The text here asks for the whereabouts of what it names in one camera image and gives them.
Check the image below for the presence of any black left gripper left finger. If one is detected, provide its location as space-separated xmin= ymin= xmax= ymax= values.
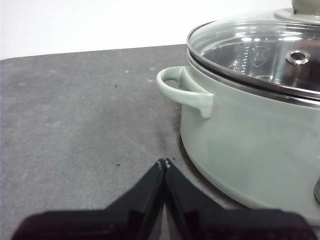
xmin=11 ymin=159 xmax=167 ymax=240

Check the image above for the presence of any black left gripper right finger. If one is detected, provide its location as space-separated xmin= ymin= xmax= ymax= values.
xmin=165 ymin=161 xmax=317 ymax=240

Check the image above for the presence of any glass lid with green knob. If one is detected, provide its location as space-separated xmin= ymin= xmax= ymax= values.
xmin=186 ymin=0 xmax=320 ymax=101

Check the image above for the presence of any pale green electric steamer pot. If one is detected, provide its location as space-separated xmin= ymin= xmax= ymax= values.
xmin=156 ymin=46 xmax=320 ymax=226

